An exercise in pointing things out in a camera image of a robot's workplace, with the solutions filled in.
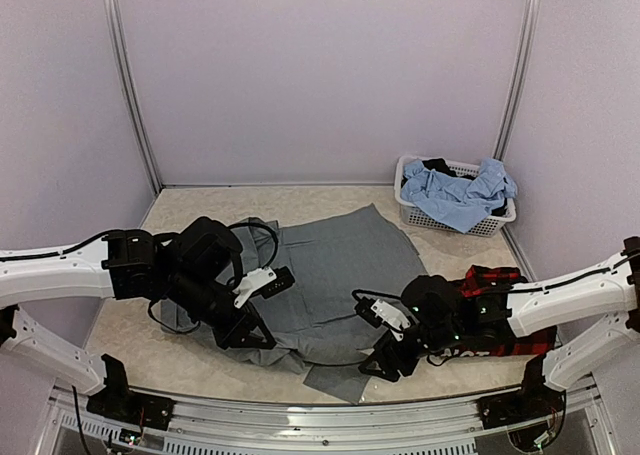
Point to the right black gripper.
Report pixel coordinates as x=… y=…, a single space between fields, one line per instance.
x=386 y=349

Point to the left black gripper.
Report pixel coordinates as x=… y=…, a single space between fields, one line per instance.
x=234 y=335

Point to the grey long sleeve shirt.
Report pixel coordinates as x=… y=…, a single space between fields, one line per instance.
x=316 y=329

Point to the red black plaid shirt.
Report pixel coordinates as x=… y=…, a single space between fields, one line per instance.
x=480 y=316

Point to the white plastic laundry basket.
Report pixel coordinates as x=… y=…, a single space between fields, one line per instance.
x=455 y=196

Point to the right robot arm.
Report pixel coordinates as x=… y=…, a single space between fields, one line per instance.
x=609 y=290

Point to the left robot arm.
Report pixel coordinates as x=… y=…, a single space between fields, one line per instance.
x=199 y=269

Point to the light blue shirt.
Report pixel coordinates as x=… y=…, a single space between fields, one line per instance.
x=450 y=195

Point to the black garment in basket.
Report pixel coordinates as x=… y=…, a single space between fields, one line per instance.
x=440 y=167

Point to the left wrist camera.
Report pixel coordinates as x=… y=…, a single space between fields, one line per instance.
x=263 y=282

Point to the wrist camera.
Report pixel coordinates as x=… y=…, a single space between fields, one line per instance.
x=263 y=282
x=378 y=313

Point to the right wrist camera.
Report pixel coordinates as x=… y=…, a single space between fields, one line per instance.
x=378 y=313

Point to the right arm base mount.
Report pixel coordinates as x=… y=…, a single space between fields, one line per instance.
x=532 y=400

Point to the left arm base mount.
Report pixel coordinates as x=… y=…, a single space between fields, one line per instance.
x=117 y=401

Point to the front aluminium rail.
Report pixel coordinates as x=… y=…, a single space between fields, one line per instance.
x=204 y=425

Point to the left aluminium frame post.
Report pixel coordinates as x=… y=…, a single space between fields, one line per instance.
x=125 y=74

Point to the aluminium frame post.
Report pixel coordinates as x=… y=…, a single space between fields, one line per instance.
x=518 y=77
x=125 y=74

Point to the right aluminium frame post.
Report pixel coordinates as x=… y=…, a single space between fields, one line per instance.
x=518 y=77

